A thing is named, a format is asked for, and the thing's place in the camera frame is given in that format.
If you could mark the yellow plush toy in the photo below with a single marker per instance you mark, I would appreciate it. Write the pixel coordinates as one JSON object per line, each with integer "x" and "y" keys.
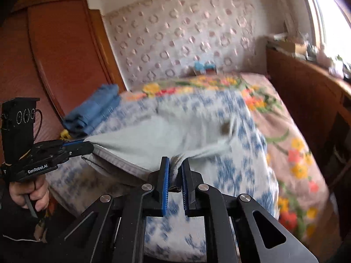
{"x": 65, "y": 134}

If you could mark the colourful flowered blanket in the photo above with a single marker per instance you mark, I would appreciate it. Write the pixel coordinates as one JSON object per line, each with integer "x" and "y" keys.
{"x": 290, "y": 156}

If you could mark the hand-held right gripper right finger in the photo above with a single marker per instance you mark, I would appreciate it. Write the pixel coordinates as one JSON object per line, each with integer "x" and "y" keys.
{"x": 187, "y": 190}

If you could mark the person's left forearm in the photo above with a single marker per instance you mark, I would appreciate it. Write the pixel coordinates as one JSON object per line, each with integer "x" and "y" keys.
{"x": 13, "y": 222}

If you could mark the cardboard box by bed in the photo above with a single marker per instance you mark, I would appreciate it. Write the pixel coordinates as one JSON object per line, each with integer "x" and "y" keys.
{"x": 209, "y": 70}

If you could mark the folded blue jeans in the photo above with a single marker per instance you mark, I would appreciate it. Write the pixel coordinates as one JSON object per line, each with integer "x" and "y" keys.
{"x": 90, "y": 106}

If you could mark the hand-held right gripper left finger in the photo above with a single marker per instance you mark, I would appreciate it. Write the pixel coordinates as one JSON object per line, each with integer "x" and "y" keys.
{"x": 164, "y": 189}

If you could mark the blue floral bed sheet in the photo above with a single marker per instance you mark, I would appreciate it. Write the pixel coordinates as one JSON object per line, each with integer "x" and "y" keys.
{"x": 241, "y": 156}

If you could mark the person's left hand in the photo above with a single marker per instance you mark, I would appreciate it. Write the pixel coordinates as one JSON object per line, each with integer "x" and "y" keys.
{"x": 30, "y": 194}

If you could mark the grey-green pants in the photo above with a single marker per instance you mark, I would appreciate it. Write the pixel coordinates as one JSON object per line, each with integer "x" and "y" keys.
{"x": 153, "y": 139}

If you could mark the long wooden cabinet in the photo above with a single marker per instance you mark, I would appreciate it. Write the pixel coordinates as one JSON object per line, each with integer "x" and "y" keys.
{"x": 309, "y": 101}

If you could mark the window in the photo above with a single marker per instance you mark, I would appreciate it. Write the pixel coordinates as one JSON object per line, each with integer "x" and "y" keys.
{"x": 329, "y": 13}

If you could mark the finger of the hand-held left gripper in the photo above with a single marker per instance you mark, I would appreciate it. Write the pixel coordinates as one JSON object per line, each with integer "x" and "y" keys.
{"x": 82, "y": 149}
{"x": 74, "y": 142}

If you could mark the open cardboard box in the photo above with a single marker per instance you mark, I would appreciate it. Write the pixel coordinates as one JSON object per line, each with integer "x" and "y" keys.
{"x": 295, "y": 48}

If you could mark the circle-patterned hanging curtain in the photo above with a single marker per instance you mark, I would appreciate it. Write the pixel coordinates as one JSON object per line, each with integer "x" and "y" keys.
{"x": 178, "y": 33}

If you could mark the wooden slatted wardrobe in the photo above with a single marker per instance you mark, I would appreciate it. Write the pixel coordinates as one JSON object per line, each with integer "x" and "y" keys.
{"x": 54, "y": 60}

